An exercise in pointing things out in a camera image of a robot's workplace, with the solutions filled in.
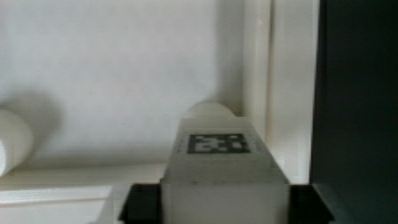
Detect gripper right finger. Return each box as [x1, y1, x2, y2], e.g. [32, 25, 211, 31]
[287, 185, 334, 224]

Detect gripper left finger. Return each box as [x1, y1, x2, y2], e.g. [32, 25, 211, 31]
[119, 184, 161, 224]

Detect white leg with tag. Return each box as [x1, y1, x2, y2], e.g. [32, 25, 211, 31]
[159, 103, 289, 224]

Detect white square tabletop with sockets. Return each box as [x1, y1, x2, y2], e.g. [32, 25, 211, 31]
[0, 0, 319, 224]

